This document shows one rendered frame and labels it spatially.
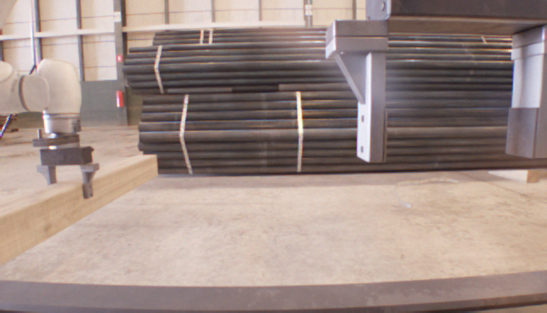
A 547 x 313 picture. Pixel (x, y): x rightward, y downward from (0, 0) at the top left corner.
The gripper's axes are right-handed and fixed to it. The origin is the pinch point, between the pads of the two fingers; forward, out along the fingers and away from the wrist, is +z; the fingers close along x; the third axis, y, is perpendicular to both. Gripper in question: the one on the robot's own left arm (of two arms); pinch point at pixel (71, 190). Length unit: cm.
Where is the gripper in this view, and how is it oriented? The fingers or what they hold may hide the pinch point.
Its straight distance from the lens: 98.5
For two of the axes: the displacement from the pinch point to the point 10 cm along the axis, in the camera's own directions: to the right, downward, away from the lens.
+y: 0.0, -1.2, 9.9
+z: 0.2, 9.9, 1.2
